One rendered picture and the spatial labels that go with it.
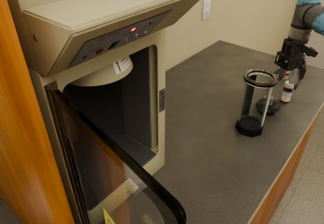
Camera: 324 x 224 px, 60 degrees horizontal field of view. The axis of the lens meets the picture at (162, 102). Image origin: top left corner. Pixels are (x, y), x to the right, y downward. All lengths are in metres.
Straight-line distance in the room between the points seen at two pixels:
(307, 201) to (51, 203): 1.93
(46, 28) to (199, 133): 0.76
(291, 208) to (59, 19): 1.96
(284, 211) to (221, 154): 1.19
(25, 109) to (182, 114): 0.83
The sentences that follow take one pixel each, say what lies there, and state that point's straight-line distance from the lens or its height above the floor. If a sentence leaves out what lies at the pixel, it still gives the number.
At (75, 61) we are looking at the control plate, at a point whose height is 1.43.
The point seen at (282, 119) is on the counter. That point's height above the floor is 0.94.
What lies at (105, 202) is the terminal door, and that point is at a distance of 0.48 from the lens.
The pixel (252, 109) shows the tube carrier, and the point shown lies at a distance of 1.01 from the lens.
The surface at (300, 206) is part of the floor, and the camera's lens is 2.19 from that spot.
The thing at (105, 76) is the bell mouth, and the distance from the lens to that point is 0.61.
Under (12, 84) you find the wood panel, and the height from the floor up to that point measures 1.46.
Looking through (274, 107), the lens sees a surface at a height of 0.98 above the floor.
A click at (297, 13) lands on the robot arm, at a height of 1.32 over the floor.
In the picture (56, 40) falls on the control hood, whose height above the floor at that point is 1.49.
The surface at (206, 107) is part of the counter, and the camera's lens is 1.19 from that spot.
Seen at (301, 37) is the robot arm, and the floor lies 1.24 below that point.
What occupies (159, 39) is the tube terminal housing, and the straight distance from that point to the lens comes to 0.67.
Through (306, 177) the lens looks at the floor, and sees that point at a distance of 2.38.
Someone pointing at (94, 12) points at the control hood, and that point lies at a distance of 0.40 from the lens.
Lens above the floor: 1.62
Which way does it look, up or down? 35 degrees down
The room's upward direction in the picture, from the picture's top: straight up
